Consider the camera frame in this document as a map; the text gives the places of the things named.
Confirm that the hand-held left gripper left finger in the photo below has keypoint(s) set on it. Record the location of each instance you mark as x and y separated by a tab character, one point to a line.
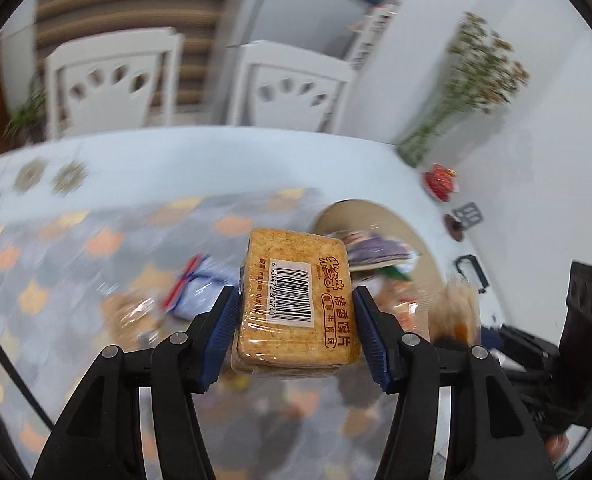
221	335

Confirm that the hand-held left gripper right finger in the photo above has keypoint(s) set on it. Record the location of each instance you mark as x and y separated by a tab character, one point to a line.
373	335

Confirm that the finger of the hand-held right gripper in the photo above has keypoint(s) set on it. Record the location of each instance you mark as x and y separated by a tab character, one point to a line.
480	274

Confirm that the red pastry pack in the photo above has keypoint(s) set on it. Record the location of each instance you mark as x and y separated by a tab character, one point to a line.
408	310

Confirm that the clear-wrapped rice cake pack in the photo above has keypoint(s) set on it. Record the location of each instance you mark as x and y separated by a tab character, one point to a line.
456	310

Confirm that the green white snack pack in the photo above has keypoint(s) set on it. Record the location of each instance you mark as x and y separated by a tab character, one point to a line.
396	272

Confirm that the purple printed snack bag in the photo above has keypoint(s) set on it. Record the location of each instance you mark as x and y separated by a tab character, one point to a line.
376	252

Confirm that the brown toast pack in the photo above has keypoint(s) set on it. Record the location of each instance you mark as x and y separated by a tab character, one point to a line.
276	260

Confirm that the golden ribbed bowl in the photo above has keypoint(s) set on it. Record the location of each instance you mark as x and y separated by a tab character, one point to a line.
341	217

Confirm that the small brown round dish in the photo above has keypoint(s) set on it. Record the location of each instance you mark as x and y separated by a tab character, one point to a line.
454	227

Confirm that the blue white snack packet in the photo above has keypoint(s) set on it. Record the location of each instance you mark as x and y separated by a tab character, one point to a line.
201	285

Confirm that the small black stand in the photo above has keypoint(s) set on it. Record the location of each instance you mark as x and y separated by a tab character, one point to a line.
470	214

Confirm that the round egg cake pack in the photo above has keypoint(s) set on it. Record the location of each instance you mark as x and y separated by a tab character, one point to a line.
131	315

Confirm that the red bowl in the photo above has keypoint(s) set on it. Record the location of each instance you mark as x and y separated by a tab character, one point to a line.
441	182

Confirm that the printed tablecloth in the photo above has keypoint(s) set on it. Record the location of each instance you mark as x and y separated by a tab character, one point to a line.
176	170

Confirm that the dried flowers in vase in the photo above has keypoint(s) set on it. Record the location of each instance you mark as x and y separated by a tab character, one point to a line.
476	65

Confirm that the white dining chair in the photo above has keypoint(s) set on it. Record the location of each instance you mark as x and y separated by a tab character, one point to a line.
296	65
101	50

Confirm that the green houseplant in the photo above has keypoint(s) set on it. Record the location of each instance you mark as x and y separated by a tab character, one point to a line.
26	115

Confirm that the silver refrigerator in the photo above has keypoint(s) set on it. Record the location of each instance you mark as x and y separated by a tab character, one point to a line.
286	5

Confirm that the paper wall hanging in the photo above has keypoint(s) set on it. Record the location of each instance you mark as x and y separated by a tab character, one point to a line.
373	35

